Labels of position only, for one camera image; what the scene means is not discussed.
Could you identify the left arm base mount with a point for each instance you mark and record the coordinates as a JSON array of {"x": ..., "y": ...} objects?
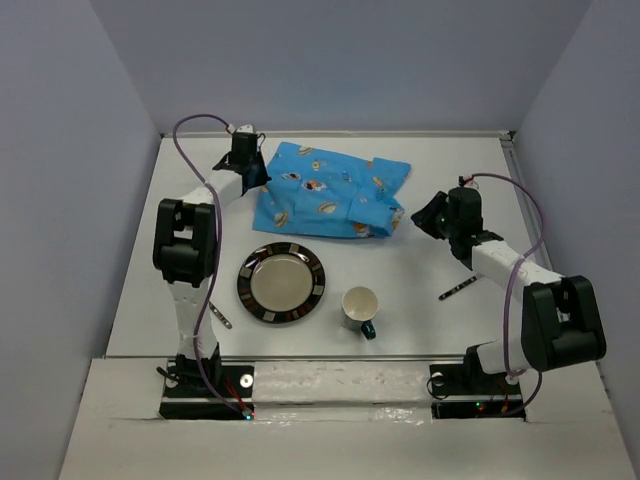
[{"x": 190, "y": 399}]

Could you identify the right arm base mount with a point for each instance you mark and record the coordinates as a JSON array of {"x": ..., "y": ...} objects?
[{"x": 458, "y": 392}]

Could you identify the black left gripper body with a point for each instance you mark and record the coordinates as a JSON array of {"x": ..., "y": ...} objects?
[{"x": 250, "y": 163}]

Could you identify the teal mug cream inside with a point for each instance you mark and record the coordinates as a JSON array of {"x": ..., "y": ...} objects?
[{"x": 359, "y": 307}]

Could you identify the silver fork black handle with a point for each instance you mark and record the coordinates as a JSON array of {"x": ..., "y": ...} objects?
[{"x": 447, "y": 294}]

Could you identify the black rimmed cream plate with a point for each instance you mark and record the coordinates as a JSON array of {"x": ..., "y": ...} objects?
[{"x": 280, "y": 283}]

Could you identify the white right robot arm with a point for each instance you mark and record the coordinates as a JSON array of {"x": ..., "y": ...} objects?
[{"x": 550, "y": 321}]

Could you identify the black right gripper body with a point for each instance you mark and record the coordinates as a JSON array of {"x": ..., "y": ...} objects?
[{"x": 453, "y": 228}]

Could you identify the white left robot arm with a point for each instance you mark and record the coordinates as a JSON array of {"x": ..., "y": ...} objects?
[{"x": 187, "y": 250}]

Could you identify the blue space print cloth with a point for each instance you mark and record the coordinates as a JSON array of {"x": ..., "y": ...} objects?
[{"x": 315, "y": 192}]

